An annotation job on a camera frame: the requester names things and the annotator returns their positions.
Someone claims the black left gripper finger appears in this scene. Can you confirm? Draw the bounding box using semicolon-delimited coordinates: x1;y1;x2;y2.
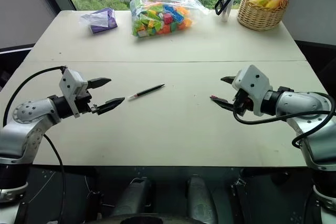
87;77;112;90
95;97;126;116

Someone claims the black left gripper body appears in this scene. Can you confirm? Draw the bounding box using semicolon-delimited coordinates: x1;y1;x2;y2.
75;89;99;115

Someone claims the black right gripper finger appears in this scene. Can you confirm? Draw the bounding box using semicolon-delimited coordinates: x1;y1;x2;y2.
209;96;236;111
220;76;237;86

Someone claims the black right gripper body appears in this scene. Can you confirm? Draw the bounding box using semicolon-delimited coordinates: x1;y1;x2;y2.
232;88;255;116

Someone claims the black uncapped pen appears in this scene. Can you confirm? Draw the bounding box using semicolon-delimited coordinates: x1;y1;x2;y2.
127;83;166;102

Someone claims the white pen holder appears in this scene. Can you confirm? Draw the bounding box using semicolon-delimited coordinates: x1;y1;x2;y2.
220;0;237;23

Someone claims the purple tissue pack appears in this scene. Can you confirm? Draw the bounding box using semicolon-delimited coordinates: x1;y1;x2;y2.
79;7;119;35

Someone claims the woven wicker basket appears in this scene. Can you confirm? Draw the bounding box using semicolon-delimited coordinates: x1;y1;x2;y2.
237;0;290;31

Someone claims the clear bag of colourful blocks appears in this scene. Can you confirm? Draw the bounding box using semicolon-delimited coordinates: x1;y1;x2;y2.
129;0;211;40

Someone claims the dark rounded shape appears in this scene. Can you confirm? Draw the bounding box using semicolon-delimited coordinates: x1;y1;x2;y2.
112;176;152;217
186;175;219;224

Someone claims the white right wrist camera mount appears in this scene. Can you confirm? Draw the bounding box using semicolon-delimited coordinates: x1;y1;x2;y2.
231;64;274;117

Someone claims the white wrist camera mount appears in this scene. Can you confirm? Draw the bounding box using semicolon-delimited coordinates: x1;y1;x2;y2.
231;64;274;117
58;68;89;119

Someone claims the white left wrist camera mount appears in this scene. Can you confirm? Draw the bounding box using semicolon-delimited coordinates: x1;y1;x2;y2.
58;68;89;119

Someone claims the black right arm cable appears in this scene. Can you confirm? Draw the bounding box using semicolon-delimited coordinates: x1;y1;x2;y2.
233;92;336;149

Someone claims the black clip handle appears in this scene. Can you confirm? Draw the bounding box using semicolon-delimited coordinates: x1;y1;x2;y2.
214;0;235;15

